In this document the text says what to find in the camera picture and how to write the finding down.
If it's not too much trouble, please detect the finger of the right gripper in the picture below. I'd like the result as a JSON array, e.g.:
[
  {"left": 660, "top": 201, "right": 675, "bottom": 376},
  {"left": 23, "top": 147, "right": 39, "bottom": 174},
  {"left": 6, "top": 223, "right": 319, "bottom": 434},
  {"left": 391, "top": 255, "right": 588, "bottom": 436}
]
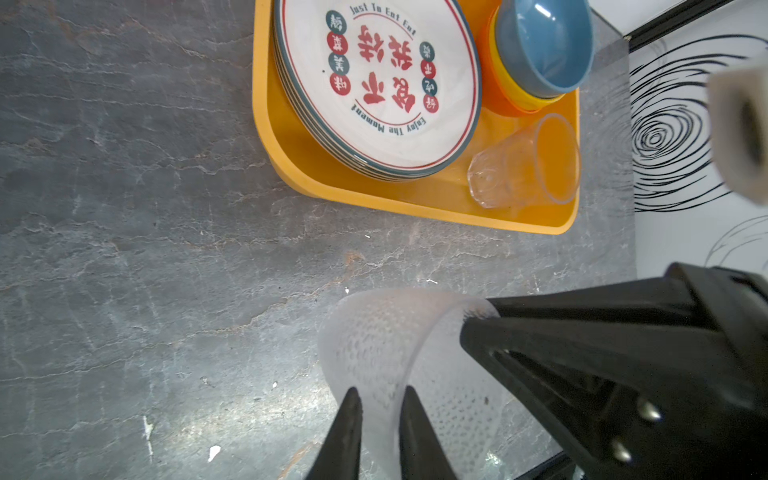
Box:
[{"left": 460, "top": 263, "right": 767, "bottom": 479}]

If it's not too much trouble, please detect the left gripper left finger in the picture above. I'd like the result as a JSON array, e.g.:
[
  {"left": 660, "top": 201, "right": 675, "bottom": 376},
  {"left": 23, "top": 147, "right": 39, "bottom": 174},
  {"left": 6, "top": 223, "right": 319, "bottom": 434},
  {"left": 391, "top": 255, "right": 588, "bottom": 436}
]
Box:
[{"left": 306, "top": 387, "right": 363, "bottom": 480}]

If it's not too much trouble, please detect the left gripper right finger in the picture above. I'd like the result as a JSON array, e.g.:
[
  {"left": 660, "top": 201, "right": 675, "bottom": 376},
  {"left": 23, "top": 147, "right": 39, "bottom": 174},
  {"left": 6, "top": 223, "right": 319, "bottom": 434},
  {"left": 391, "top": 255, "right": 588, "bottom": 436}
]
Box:
[{"left": 398, "top": 385, "right": 457, "bottom": 480}]

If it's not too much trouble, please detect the clear ribbed glass tumbler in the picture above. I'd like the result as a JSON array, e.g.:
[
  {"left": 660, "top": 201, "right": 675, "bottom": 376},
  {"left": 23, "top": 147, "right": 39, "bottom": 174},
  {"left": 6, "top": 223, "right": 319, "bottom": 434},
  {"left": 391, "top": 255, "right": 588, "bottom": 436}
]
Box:
[{"left": 467, "top": 113, "right": 581, "bottom": 209}]

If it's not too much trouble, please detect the yellow bowl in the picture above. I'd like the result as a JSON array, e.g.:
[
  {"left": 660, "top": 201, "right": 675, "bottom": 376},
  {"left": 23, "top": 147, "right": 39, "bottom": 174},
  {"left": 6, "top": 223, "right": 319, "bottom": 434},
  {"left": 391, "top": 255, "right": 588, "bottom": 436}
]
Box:
[{"left": 488, "top": 7, "right": 564, "bottom": 116}]

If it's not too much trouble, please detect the grey-blue bottom bowl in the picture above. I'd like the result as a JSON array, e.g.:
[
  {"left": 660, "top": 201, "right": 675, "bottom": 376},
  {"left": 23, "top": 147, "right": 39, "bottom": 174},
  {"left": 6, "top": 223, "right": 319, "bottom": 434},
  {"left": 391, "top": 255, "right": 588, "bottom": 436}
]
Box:
[{"left": 495, "top": 0, "right": 594, "bottom": 98}]

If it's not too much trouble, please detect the green rim text plate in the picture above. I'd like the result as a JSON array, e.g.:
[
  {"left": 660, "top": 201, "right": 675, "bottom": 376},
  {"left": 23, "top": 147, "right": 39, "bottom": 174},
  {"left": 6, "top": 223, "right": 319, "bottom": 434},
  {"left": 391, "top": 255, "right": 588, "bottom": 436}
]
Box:
[{"left": 271, "top": 11, "right": 421, "bottom": 183}]

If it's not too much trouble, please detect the yellow plastic bin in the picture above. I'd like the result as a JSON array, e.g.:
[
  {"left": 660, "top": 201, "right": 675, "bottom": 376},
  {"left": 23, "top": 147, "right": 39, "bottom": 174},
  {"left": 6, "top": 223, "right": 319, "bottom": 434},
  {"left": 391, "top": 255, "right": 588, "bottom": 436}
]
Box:
[{"left": 252, "top": 1, "right": 579, "bottom": 235}]

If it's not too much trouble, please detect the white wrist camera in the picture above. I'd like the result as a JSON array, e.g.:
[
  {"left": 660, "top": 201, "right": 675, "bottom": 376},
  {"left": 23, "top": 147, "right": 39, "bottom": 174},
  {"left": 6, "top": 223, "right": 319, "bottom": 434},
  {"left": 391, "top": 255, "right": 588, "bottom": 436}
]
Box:
[{"left": 706, "top": 55, "right": 767, "bottom": 205}]

